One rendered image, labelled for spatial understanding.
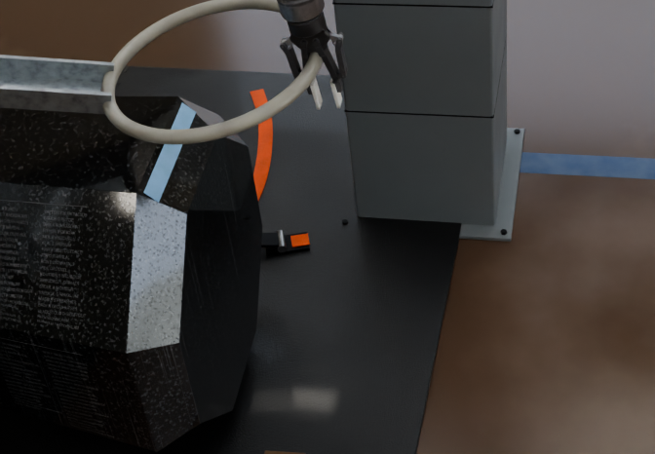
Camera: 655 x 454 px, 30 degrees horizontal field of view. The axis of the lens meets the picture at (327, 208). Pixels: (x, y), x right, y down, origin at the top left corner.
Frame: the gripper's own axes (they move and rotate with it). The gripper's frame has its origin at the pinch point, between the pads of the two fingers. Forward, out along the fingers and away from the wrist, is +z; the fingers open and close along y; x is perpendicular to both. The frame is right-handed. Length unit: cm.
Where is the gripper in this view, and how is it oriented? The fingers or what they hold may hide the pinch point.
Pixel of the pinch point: (326, 93)
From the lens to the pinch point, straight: 257.8
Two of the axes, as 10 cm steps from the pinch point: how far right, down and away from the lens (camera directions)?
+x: -1.7, 6.8, -7.1
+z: 2.2, 7.3, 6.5
